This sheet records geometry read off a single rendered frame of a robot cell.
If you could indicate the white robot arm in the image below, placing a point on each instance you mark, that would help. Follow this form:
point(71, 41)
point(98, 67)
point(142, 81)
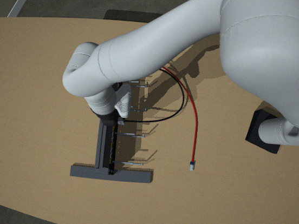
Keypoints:
point(259, 51)

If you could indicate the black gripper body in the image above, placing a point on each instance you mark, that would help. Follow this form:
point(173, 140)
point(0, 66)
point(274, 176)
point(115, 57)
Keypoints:
point(120, 104)

